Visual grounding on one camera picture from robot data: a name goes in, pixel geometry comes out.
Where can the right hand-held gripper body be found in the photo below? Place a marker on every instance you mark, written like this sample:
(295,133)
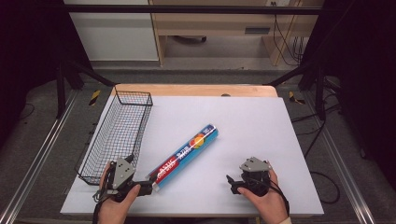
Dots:
(255,175)

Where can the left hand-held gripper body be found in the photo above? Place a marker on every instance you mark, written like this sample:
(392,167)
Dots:
(123,174)

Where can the blue red plastic wrap roll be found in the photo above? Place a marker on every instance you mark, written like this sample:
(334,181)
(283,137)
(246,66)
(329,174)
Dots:
(185,157)

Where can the person's right hand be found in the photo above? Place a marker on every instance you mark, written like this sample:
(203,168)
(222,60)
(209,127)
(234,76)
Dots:
(267,203)

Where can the person's left hand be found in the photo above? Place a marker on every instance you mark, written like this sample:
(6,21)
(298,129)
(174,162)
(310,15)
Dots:
(116,207)

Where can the white table mat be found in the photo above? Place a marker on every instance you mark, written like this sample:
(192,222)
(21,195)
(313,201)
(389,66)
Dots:
(249,140)

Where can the yellow black floor tape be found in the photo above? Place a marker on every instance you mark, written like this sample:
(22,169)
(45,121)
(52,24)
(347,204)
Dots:
(294,98)
(94,97)

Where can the black metal stand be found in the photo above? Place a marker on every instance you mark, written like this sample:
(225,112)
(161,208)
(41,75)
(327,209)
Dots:
(311,77)
(67,81)

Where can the white cabinet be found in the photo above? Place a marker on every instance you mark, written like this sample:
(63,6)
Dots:
(115,34)

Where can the light wooden desk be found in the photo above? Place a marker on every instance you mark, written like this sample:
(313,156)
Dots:
(218,25)

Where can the aluminium floor rail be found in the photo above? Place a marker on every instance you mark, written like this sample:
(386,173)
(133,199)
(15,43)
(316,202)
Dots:
(341,161)
(34,161)

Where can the black horizontal frame bar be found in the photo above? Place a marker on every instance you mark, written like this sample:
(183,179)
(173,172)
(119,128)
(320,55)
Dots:
(186,9)

